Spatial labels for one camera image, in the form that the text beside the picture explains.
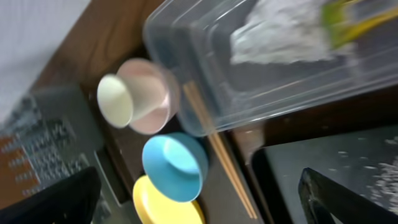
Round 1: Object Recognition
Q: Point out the dark brown serving tray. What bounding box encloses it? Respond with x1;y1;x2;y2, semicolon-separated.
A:
86;90;262;223

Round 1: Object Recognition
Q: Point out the pile of white rice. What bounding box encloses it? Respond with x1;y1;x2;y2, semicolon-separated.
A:
335;136;398;215

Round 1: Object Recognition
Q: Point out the clear plastic waste bin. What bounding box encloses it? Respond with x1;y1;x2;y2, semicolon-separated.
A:
144;0;397;136

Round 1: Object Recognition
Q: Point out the pink plastic bowl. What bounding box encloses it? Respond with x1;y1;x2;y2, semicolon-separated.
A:
117;58;180;135

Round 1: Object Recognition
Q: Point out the cream plastic cup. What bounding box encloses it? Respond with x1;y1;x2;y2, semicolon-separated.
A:
96;74;167;128

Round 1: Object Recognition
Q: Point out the yellow plastic plate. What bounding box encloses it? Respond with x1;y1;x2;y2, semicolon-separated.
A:
132;175;206;224

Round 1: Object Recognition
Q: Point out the grey plastic dish rack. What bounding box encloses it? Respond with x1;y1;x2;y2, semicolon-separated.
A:
1;85;129;223

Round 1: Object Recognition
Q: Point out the right wooden chopstick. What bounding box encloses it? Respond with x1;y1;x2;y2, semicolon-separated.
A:
186;80;259;220

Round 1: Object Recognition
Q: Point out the green yellow snack wrapper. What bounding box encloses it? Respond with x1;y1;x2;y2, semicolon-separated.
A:
321;0;397;49

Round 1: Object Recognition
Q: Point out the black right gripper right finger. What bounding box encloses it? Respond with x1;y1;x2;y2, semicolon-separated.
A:
298;168;397;224

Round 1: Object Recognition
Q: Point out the light blue plastic bowl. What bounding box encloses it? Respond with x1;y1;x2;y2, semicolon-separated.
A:
142;133;209;202

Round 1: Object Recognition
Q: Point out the white paper napkin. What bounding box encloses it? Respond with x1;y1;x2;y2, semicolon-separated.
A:
230;0;352;64

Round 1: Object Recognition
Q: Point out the black food waste tray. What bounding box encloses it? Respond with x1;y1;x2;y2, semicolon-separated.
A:
252;126;397;223

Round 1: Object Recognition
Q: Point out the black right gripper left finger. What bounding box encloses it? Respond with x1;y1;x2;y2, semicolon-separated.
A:
1;167;101;224

